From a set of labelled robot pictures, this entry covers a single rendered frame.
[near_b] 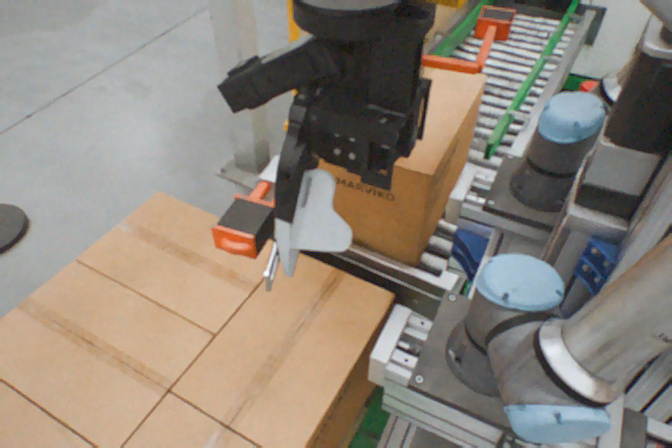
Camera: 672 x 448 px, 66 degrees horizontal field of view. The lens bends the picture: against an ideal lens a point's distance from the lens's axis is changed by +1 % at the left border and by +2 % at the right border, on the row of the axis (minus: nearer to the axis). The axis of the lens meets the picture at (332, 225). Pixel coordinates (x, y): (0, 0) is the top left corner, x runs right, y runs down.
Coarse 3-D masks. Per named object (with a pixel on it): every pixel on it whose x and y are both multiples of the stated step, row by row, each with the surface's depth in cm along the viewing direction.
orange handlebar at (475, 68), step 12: (492, 36) 128; (432, 60) 120; (444, 60) 120; (456, 60) 120; (480, 60) 119; (468, 72) 119; (480, 72) 119; (264, 192) 88; (228, 240) 79; (228, 252) 79; (240, 252) 79
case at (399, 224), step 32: (448, 96) 168; (480, 96) 179; (448, 128) 155; (320, 160) 155; (416, 160) 144; (448, 160) 157; (352, 192) 157; (384, 192) 151; (416, 192) 146; (448, 192) 182; (352, 224) 167; (384, 224) 160; (416, 224) 154; (416, 256) 163
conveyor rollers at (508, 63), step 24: (528, 24) 299; (552, 24) 301; (576, 24) 297; (456, 48) 281; (480, 48) 277; (504, 48) 278; (528, 48) 280; (504, 72) 259; (528, 72) 261; (552, 72) 258; (504, 96) 246; (528, 96) 243; (480, 120) 230; (480, 144) 217; (504, 144) 221; (480, 168) 205; (432, 240) 178; (432, 264) 171
